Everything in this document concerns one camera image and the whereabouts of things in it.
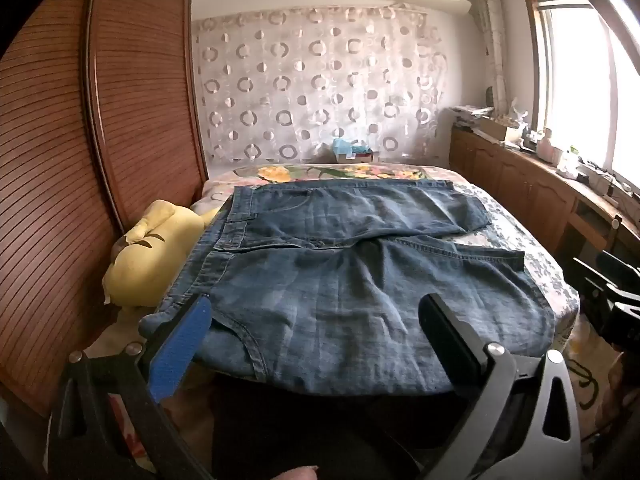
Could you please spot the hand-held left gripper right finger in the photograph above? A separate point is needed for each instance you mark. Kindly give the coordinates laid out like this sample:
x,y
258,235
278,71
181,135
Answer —
x,y
450,340

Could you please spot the blue denim pants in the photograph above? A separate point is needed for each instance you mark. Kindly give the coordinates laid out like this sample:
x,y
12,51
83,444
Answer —
x,y
325,285

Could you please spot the open cardboard box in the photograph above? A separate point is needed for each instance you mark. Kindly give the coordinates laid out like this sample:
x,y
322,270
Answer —
x,y
502,130

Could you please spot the sheer curtain with circle print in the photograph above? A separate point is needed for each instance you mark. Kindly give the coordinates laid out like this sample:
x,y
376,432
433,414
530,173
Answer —
x,y
325,85

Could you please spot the brown wooden cabinet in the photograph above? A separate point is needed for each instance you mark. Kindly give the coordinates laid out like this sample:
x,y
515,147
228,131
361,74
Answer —
x,y
525,185

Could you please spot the person's left hand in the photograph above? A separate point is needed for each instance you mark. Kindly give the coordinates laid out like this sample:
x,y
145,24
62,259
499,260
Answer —
x,y
300,474

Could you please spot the stack of papers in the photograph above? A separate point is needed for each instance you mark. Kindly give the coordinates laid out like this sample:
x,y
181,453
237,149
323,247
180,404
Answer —
x,y
470,115

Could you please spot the black chair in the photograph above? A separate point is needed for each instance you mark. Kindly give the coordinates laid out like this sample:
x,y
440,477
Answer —
x,y
615,310

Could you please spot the window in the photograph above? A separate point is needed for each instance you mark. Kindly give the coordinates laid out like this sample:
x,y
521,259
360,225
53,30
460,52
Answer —
x,y
575,85

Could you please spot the white wrapped pipe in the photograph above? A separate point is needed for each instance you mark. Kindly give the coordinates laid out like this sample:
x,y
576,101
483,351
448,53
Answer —
x,y
492,35

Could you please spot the brown wooden wardrobe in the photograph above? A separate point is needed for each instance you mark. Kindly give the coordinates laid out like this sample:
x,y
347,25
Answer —
x,y
50,160

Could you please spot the small cardboard box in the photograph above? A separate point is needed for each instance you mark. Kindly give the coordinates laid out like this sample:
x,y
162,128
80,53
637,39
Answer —
x,y
357,152

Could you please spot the pink bottle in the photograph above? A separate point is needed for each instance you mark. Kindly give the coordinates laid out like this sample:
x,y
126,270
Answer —
x,y
546,146

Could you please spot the person's black clothing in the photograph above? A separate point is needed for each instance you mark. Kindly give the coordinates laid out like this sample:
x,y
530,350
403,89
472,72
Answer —
x,y
300,430

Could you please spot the crumpled white plastic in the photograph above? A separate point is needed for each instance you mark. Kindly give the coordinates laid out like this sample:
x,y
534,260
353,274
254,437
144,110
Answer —
x,y
519,110

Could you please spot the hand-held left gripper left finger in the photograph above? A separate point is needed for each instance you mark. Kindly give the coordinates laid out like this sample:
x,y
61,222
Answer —
x,y
180,345

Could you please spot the colourful floral blanket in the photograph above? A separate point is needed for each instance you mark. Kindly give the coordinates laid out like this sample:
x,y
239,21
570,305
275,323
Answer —
x,y
280,174

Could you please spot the yellow plush toy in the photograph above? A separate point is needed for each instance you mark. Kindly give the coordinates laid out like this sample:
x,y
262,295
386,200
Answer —
x,y
150,260

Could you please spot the brown paper bag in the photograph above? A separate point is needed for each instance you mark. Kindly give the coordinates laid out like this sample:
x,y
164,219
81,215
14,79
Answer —
x,y
615,390

